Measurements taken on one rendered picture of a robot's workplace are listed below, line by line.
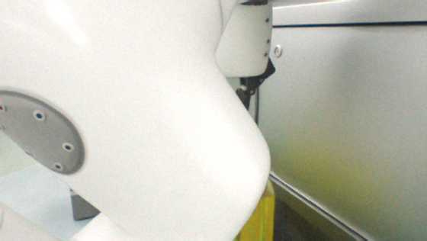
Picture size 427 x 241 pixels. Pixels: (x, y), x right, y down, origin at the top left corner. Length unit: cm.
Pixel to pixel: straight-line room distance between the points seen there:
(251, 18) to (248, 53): 4
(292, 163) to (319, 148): 8
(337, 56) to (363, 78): 5
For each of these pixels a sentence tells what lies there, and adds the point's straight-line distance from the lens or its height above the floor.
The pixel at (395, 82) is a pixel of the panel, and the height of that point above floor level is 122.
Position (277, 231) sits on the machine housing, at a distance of 74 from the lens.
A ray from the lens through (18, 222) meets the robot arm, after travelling 18.
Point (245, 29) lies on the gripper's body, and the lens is 43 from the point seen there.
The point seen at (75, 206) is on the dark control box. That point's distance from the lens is 107.
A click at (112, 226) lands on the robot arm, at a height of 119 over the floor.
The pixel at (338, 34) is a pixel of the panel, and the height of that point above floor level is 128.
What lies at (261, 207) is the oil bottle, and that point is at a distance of 47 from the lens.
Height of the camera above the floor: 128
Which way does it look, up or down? 15 degrees down
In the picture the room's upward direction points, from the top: straight up
